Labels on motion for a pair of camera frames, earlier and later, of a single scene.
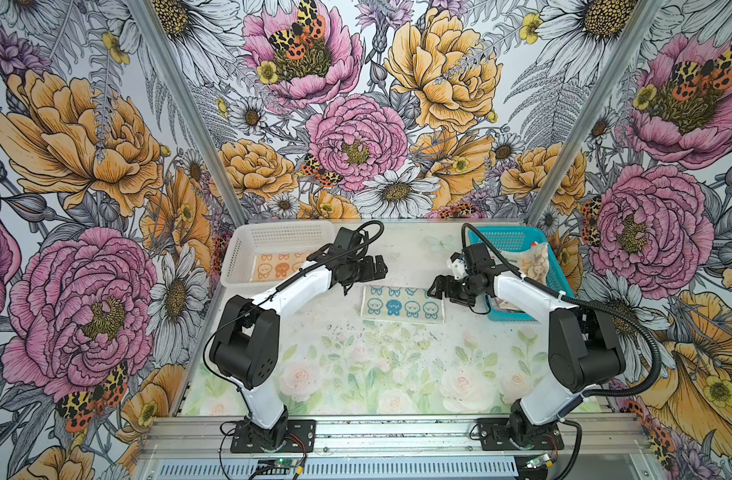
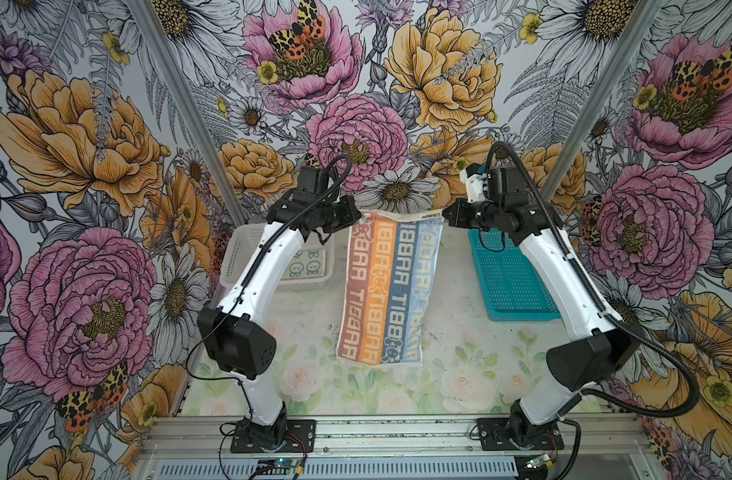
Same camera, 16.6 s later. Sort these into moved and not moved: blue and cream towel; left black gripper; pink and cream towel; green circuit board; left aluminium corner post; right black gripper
Moved: blue and cream towel; left black gripper; right black gripper; pink and cream towel
Not moved: left aluminium corner post; green circuit board
